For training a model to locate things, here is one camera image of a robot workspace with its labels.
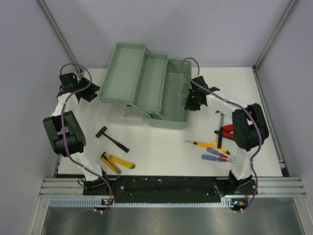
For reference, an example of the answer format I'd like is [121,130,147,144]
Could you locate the small black handled hammer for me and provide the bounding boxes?
[218,113,224,148]

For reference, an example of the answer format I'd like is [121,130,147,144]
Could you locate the green toolbox with clear lid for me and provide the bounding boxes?
[98,42,192,130]

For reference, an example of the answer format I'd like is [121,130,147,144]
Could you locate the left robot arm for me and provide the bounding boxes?
[43,72,111,194]

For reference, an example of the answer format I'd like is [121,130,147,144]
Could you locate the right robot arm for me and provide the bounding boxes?
[184,76,269,195]

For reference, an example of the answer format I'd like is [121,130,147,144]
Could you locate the black rubber mallet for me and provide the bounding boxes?
[95,126,130,153]

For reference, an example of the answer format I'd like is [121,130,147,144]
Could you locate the blue screwdriver upper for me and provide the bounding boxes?
[207,148,235,161]

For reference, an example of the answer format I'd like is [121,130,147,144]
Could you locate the blue screwdriver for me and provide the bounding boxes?
[207,148,235,161]
[201,155,235,163]

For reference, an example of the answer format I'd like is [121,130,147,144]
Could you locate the blue screwdriver lower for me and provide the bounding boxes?
[201,155,235,163]

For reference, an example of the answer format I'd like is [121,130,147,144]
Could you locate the yellow black utility knife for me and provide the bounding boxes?
[100,152,122,174]

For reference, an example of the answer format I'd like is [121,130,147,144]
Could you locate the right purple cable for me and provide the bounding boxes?
[180,57,264,212]

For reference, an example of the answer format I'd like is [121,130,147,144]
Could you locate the orange handled screwdriver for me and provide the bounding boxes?
[185,141,214,148]

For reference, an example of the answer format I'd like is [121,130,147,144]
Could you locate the yellow handled screwdriver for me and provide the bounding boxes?
[212,141,230,155]

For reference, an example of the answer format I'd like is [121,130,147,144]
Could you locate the red handled pliers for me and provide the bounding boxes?
[223,124,234,140]

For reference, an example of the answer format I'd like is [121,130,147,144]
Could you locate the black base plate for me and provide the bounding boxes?
[83,175,260,204]

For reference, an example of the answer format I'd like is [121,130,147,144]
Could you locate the white cable duct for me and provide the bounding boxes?
[49,197,243,208]

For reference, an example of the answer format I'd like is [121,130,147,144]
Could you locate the aluminium frame rail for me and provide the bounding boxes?
[40,177,306,197]

